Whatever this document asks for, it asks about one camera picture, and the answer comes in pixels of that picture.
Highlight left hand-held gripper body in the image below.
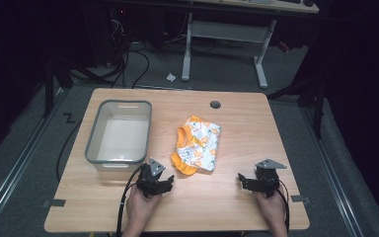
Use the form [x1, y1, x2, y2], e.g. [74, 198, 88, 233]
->
[135, 157, 168, 198]

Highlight dark grey table bracket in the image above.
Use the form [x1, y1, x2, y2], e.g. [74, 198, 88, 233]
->
[290, 195, 312, 204]
[41, 198, 67, 209]

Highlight white-legged wooden desk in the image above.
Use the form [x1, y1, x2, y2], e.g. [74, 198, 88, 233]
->
[181, 0, 320, 90]

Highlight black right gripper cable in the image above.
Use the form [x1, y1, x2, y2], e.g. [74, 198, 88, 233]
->
[275, 179, 291, 233]

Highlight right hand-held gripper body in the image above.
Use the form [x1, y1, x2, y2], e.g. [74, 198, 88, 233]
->
[250, 158, 288, 199]

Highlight white basin with grey rim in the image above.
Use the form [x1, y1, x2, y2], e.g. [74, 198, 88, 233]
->
[84, 99, 153, 173]

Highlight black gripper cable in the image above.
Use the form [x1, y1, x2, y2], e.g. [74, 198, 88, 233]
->
[115, 163, 146, 237]
[275, 179, 291, 233]

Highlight thin black floor cable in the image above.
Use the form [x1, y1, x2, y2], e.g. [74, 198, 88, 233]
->
[55, 118, 84, 183]

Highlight orange patterned baby garment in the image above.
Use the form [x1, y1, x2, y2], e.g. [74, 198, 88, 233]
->
[170, 115, 222, 177]

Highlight person's left hand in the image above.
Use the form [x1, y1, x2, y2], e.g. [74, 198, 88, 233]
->
[125, 187, 163, 229]

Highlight black metal stand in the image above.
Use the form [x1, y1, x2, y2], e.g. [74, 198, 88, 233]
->
[41, 57, 75, 119]
[265, 77, 328, 140]

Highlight person's right hand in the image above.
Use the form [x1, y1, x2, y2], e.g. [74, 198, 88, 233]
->
[255, 187, 288, 229]

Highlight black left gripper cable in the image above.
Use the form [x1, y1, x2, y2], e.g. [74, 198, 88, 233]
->
[115, 163, 146, 237]

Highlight metal floor rail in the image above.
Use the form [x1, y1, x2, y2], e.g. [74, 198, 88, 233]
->
[299, 104, 365, 237]
[0, 88, 67, 237]

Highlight black floor cables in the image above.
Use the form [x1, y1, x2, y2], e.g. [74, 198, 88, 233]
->
[110, 13, 151, 89]

